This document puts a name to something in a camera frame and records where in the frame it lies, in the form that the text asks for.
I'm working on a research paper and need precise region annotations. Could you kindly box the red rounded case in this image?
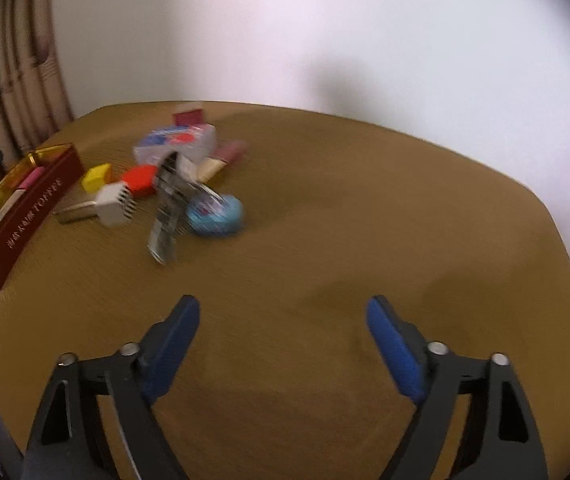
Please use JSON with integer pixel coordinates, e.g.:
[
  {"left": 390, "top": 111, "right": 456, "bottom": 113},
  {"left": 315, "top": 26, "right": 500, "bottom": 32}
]
[{"left": 120, "top": 165, "right": 157, "bottom": 200}]

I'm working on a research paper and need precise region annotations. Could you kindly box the small red card box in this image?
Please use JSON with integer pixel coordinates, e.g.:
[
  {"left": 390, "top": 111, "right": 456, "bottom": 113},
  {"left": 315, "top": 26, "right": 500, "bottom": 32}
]
[{"left": 172, "top": 102, "right": 206, "bottom": 127}]

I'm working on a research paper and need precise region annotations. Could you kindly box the white black striped cube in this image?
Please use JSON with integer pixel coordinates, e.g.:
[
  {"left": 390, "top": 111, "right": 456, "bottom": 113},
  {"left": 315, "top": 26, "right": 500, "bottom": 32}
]
[{"left": 53, "top": 181, "right": 138, "bottom": 229}]

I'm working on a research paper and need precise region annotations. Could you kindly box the blue patterned round block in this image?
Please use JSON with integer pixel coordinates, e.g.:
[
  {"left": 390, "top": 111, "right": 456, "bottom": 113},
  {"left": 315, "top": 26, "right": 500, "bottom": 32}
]
[{"left": 186, "top": 195, "right": 244, "bottom": 236}]

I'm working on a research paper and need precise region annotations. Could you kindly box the yellow striped cube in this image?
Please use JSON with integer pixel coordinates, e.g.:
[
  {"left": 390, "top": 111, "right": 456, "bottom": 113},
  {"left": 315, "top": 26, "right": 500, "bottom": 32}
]
[{"left": 81, "top": 164, "right": 113, "bottom": 194}]

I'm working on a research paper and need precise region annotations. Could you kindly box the red gold tin box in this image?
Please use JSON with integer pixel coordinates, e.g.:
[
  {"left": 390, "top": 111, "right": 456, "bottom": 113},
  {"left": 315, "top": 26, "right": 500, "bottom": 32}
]
[{"left": 0, "top": 143, "right": 84, "bottom": 290}]

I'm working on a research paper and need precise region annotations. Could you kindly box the cream rectangular block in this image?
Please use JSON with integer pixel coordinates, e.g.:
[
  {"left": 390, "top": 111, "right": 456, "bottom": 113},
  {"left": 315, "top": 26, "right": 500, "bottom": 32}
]
[{"left": 196, "top": 157, "right": 227, "bottom": 183}]

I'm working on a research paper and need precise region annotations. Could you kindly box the clear box with blue cards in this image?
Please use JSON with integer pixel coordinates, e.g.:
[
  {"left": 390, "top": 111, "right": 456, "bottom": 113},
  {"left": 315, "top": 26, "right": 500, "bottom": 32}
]
[{"left": 132, "top": 124, "right": 218, "bottom": 166}]

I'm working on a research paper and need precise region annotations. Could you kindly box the pink rectangular block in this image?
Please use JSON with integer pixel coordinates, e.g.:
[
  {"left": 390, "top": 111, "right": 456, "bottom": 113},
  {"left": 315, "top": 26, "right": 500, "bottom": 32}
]
[{"left": 211, "top": 140, "right": 248, "bottom": 165}]

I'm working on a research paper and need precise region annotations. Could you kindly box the beige patterned curtain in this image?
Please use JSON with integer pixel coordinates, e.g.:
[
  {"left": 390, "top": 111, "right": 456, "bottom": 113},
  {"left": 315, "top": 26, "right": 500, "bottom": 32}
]
[{"left": 0, "top": 0, "right": 74, "bottom": 169}]

